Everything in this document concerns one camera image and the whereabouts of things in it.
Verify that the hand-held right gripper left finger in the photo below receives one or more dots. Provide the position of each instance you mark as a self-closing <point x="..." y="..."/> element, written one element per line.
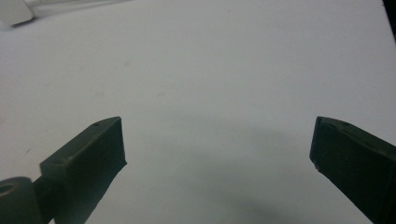
<point x="87" y="161"/>

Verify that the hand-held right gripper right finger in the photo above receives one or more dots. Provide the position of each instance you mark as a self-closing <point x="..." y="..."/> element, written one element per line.
<point x="355" y="165"/>

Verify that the white object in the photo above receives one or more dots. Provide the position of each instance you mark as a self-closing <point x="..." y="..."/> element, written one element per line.
<point x="15" y="11"/>

